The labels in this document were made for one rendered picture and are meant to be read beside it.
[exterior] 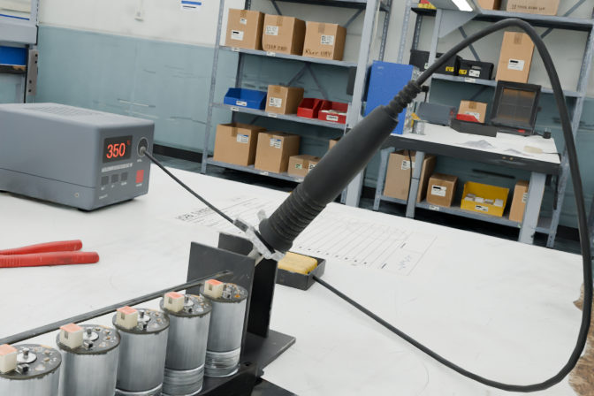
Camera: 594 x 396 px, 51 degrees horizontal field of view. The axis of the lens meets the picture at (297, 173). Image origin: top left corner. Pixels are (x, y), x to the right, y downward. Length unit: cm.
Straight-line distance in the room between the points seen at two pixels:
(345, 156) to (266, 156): 436
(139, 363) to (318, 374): 14
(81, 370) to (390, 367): 22
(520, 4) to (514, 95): 112
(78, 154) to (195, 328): 40
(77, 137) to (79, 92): 554
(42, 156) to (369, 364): 43
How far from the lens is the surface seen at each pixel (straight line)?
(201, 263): 39
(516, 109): 326
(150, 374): 29
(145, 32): 579
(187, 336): 30
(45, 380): 25
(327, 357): 42
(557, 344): 53
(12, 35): 339
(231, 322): 32
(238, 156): 482
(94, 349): 26
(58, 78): 637
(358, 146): 34
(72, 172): 68
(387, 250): 68
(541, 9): 427
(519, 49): 431
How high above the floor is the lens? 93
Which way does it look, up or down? 10 degrees down
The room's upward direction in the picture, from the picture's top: 8 degrees clockwise
